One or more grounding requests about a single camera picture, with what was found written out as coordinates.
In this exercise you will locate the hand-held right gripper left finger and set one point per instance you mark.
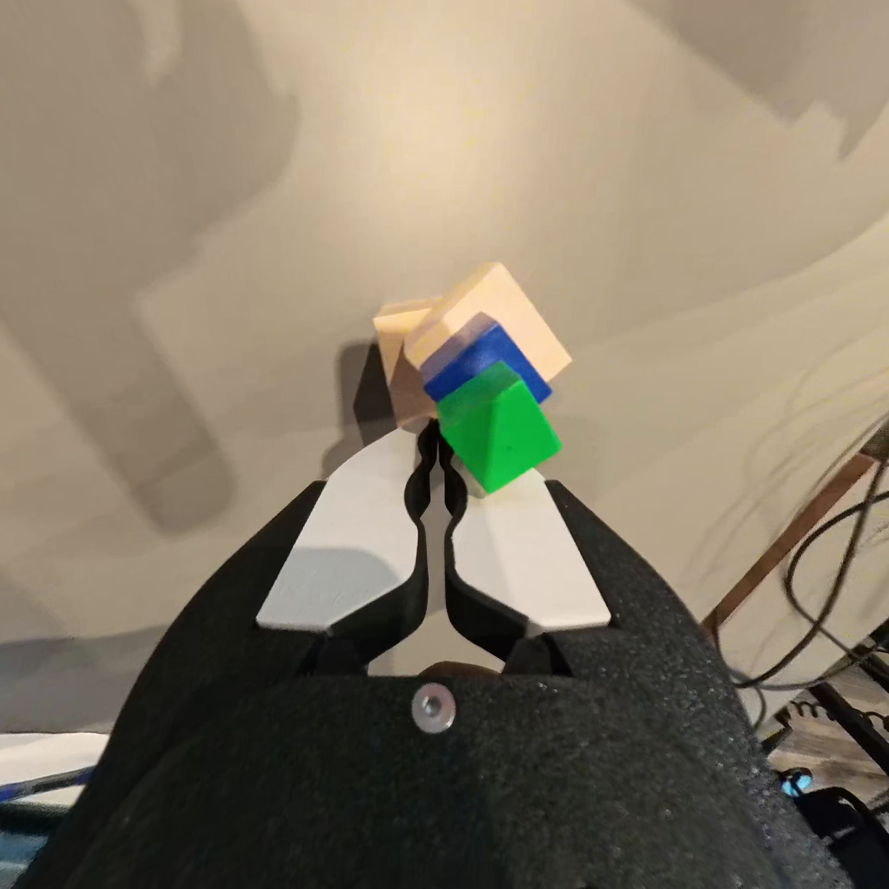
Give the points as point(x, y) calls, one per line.
point(347, 542)

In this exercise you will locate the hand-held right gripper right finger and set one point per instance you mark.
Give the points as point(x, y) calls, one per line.
point(528, 562)

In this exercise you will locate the green triangular block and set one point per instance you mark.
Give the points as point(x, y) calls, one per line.
point(500, 437)

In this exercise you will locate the plain wooden base cube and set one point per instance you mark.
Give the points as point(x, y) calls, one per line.
point(406, 361)

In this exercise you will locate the blue wooden cube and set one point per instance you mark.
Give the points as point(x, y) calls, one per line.
point(486, 361)

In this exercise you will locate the medium plain wooden block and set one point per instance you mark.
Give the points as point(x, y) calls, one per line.
point(507, 312)

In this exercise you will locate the brown wooden bar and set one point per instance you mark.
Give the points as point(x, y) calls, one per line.
point(826, 503)

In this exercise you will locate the white paper sheet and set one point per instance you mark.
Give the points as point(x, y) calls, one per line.
point(41, 753)

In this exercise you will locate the blue pen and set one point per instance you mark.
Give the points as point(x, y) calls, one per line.
point(41, 783)

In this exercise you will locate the black bag with blue clip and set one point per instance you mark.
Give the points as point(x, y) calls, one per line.
point(833, 826)

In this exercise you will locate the black metal frame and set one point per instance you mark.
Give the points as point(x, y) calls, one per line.
point(847, 715)

